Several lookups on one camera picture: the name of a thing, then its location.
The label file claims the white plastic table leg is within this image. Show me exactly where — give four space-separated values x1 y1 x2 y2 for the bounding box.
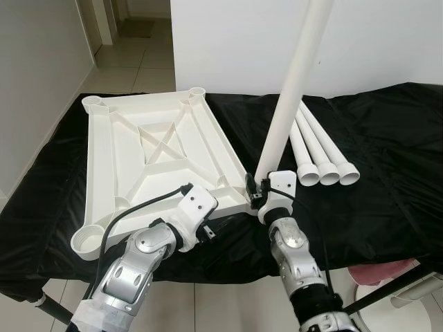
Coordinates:
294 104 341 186
253 0 334 187
299 100 361 186
289 114 320 186

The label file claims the black fabric table cover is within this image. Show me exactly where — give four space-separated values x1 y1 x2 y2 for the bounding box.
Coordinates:
0 83 443 302

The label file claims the pink cushion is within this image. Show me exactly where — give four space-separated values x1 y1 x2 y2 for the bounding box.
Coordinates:
346 259 423 286

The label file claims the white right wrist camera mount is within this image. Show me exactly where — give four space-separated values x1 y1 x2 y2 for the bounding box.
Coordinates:
258 169 298 225

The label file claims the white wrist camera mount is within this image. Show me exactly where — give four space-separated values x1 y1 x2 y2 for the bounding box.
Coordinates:
171 188 219 236
258 169 298 225

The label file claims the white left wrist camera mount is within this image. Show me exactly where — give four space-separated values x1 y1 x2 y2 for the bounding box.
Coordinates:
171 188 219 236

